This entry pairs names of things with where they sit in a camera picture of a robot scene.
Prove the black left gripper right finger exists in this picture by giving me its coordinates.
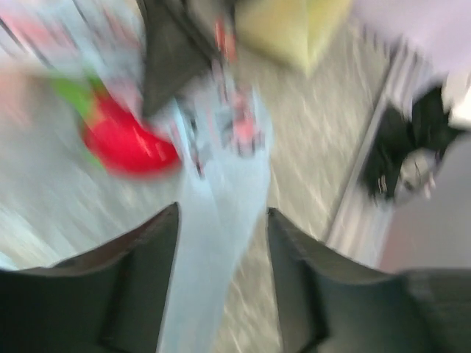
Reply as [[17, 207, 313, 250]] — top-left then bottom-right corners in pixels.
[[267, 208, 470, 353]]

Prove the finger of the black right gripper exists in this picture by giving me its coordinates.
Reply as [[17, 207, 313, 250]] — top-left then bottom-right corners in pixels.
[[141, 1, 219, 116]]

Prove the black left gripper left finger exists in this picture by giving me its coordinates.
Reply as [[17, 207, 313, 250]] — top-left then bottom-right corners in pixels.
[[1, 203, 180, 352]]

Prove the blue printed plastic bag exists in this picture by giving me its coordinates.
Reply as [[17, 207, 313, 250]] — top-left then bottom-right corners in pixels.
[[36, 0, 275, 353]]

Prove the red fake dragon fruit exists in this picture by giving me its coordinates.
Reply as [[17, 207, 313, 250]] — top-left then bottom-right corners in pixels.
[[52, 76, 182, 179]]

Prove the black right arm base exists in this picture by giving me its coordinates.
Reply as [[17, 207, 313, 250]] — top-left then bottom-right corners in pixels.
[[362, 85, 465, 202]]

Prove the green yellow tied plastic bag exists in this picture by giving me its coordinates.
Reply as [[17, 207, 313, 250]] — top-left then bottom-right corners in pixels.
[[235, 0, 352, 76]]

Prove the aluminium front rail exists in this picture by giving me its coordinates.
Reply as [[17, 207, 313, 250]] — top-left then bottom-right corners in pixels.
[[325, 47, 439, 254]]

